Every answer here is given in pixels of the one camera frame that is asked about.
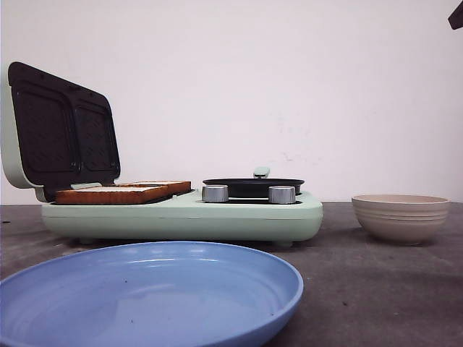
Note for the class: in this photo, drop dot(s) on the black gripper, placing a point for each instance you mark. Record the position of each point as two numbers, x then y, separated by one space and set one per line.
456 18

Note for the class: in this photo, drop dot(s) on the beige ribbed bowl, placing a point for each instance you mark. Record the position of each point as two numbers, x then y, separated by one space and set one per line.
403 219

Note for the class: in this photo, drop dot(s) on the white bread slice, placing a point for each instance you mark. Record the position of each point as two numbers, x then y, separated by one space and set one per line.
174 187
130 195

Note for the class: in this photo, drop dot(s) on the mint green sandwich maker lid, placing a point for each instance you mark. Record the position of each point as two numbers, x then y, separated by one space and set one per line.
55 134

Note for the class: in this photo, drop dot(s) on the mint green breakfast maker base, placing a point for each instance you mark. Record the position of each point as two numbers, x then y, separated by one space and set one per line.
186 217

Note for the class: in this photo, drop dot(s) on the silver right control knob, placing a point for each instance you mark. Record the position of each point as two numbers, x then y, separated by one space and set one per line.
282 195

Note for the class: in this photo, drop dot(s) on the silver control knob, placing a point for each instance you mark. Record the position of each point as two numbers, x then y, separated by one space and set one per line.
282 195
215 193

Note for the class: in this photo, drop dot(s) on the black frying pan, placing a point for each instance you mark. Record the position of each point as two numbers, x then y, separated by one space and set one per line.
256 186

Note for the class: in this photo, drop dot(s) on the silver left control knob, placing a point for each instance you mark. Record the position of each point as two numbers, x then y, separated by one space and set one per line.
215 193

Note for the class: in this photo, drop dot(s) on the blue plate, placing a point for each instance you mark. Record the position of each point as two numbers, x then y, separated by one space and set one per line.
178 293

